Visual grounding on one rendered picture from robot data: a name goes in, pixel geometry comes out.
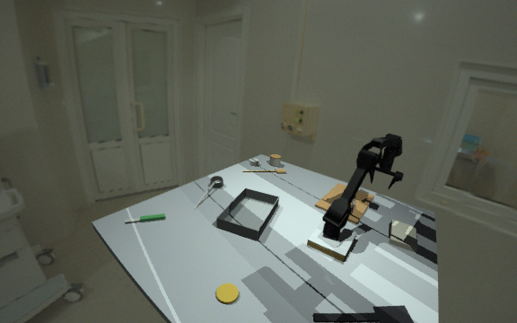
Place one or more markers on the green-handled screwdriver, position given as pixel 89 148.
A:
pixel 147 218

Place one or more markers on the yellow round disc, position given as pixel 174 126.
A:
pixel 227 293

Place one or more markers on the grey cylindrical jar with wooden lid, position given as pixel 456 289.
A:
pixel 275 160

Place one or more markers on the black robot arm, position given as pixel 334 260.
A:
pixel 337 215

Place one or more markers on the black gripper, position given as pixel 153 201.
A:
pixel 385 168

